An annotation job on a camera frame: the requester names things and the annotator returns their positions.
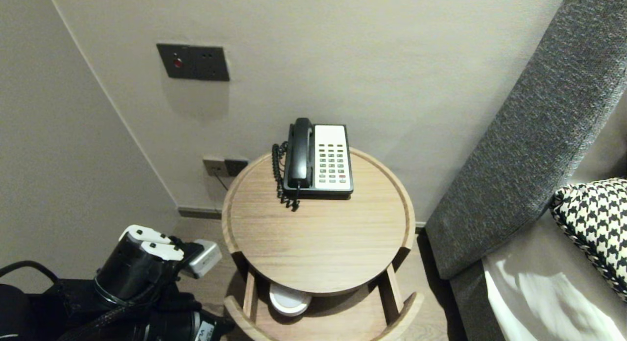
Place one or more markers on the black and white telephone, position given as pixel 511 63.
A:
pixel 330 155

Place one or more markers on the dark wall switch panel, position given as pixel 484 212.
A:
pixel 196 62

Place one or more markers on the white bed sheet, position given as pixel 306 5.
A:
pixel 548 292

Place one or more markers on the grey fabric headboard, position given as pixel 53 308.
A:
pixel 519 159

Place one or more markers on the dark wall outlet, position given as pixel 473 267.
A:
pixel 237 166

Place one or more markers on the black white houndstooth pillow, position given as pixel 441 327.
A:
pixel 597 223

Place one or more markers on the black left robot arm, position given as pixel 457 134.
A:
pixel 59 311

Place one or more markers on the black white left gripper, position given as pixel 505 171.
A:
pixel 132 272

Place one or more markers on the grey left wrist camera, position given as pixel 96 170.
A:
pixel 205 257

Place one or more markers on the beige wall outlet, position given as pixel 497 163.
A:
pixel 214 167

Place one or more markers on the round wooden side table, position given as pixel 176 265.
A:
pixel 318 233

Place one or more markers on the round wooden nightstand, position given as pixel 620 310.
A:
pixel 343 326

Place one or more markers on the black telephone handset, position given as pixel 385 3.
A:
pixel 300 155

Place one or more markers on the white round puck device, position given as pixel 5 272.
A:
pixel 289 302

